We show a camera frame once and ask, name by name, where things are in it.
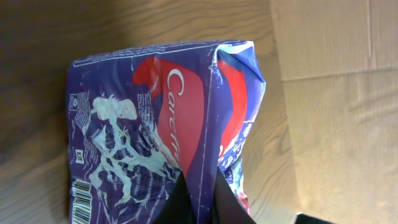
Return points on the purple Carefree pad pack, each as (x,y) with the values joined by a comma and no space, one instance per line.
(138,118)

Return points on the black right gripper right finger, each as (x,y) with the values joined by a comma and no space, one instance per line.
(228,209)

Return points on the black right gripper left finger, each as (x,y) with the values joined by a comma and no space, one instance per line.
(178,208)

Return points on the brown cardboard box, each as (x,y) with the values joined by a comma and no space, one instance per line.
(338,60)

